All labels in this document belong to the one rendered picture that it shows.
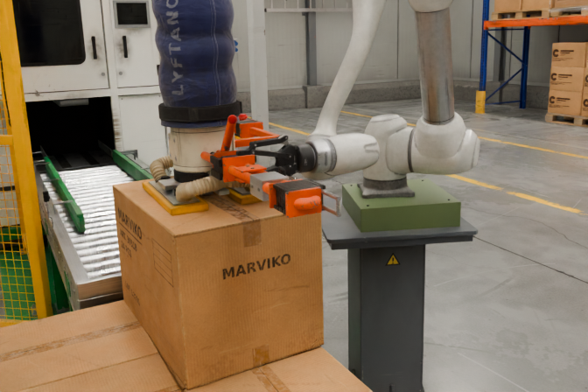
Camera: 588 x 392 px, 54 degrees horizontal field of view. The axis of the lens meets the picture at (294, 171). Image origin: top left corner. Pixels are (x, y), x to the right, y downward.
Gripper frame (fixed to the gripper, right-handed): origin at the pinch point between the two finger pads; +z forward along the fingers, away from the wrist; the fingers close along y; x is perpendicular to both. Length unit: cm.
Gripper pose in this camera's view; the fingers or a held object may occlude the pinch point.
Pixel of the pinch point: (236, 165)
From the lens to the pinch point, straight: 142.9
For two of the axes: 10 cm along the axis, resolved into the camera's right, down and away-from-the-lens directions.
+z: -8.8, 1.1, -4.5
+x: -4.7, -1.8, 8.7
